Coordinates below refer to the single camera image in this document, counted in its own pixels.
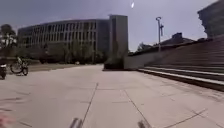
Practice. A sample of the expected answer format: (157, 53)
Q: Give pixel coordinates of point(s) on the lamp pole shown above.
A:
(159, 33)

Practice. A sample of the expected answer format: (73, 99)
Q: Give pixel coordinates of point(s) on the wide stone steps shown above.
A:
(193, 63)

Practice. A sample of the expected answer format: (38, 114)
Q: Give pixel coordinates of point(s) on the robot's own part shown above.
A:
(75, 123)
(143, 124)

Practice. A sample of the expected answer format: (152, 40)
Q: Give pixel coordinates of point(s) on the large curved grey building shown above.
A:
(66, 33)

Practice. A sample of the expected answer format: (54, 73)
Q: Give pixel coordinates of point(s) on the row of trees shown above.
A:
(60, 53)

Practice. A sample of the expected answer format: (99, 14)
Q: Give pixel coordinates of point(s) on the bicycle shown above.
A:
(18, 69)

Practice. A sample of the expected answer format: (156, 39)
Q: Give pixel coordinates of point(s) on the dark building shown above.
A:
(213, 18)

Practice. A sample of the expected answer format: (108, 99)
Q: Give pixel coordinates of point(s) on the distant building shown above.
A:
(176, 39)

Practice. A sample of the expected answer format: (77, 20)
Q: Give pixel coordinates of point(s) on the tree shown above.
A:
(6, 36)

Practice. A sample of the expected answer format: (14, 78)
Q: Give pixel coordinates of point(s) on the grass strip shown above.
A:
(50, 66)

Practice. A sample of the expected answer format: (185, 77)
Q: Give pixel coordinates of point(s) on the pale concrete slab pavement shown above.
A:
(66, 96)

